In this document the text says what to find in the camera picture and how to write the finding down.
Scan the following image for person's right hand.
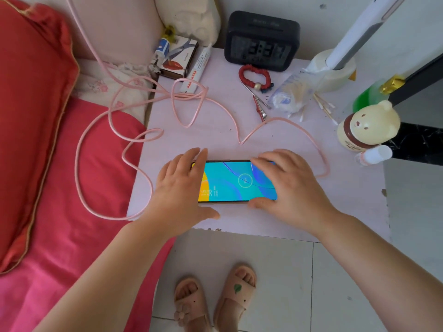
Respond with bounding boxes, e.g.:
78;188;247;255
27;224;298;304
247;149;338;236

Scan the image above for person's left hand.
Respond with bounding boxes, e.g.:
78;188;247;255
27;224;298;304
145;147;221;237

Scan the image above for black smartphone with lit screen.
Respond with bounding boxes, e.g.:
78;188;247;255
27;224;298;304
191;160;279;204

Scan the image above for person's right forearm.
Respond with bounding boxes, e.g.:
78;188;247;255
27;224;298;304
316;210;443;332

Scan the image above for person's left forearm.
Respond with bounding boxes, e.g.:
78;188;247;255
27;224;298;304
34;218;177;332

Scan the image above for red hair clip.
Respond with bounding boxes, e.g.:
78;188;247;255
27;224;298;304
252;95;268;122

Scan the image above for silver hair clip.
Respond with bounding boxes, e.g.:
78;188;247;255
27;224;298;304
240;81;271;110

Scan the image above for clear bag of cotton swabs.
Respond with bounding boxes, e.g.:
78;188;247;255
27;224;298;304
268;68;327;119

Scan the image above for loose cotton swabs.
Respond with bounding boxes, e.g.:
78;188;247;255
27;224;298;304
298;93;339;126

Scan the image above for pink bedsheet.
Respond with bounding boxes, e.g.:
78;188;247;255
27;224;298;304
0;97;177;332

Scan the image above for person's right foot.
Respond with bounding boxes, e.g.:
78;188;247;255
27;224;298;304
235;269;256;288

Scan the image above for person's foot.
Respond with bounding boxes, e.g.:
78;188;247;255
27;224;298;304
178;282;205;303
235;269;256;288

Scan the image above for person's left foot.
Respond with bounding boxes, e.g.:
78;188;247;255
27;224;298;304
178;282;205;303

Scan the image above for beige sandal with green leaf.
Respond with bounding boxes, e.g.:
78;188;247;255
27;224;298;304
213;264;257;332

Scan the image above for white ointment tube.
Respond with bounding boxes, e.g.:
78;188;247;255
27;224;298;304
180;43;213;95

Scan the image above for beige sandal with flower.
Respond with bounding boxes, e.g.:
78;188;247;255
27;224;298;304
173;276;212;332

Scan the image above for cream bear shaped bottle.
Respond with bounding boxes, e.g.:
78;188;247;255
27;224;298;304
337;100;401;153

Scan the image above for small clear bottle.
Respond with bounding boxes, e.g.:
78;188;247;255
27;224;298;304
354;145;393;167

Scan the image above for white and red box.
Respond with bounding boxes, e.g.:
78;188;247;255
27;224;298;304
159;35;200;80

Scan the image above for white floral embroidered cloth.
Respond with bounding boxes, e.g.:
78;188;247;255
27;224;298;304
71;59;154;123

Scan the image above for green bottle with gold cap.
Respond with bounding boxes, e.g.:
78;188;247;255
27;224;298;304
352;75;406;114

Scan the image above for small blue capped bottle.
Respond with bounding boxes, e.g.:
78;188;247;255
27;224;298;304
154;37;171;66

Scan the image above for black digital clock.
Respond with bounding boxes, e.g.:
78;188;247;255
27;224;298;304
224;10;301;72

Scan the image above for white desk lamp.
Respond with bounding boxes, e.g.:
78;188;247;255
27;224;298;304
305;0;410;94

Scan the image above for red pillow with gold trim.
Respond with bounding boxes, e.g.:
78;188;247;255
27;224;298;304
0;0;81;275

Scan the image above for black marble ledge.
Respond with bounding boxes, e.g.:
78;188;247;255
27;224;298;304
383;122;443;167

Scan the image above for cream white pillow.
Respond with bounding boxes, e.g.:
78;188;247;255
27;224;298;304
154;0;222;47

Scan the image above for beige pillow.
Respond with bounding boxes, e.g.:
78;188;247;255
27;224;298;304
15;0;165;66

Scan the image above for black furniture panel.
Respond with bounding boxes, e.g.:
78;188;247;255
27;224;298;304
387;53;443;107

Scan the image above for pink charging cable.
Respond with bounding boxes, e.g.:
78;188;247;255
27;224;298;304
64;0;331;222

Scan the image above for red bead bracelet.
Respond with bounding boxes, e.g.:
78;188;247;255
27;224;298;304
238;64;275;93

